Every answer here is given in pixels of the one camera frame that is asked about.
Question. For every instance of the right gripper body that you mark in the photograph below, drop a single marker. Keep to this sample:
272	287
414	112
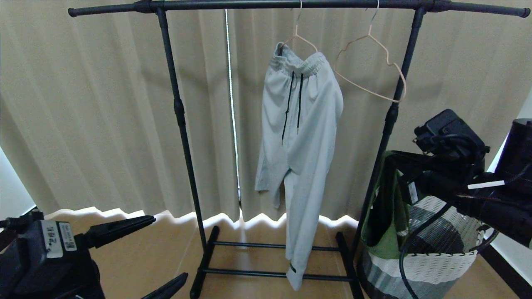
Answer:
436	182

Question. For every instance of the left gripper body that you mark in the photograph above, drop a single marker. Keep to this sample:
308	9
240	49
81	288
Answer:
93	278

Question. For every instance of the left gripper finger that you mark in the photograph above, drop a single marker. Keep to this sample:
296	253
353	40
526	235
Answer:
120	230
170	286

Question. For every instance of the green garment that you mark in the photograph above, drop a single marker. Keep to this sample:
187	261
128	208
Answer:
388	245

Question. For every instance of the pale grey shorts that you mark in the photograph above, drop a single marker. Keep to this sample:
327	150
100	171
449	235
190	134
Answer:
307	145

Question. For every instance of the pink clothes hanger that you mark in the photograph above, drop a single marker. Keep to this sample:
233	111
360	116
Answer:
296	31
369	31

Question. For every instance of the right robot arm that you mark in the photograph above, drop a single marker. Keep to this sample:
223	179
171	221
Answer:
515	149

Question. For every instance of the white laundry basket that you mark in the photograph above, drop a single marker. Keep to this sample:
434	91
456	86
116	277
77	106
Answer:
432	265

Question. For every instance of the black clothes rack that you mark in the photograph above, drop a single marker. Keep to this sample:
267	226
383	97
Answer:
178	112

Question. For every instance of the beige curtain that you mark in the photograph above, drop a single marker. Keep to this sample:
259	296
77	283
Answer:
83	104

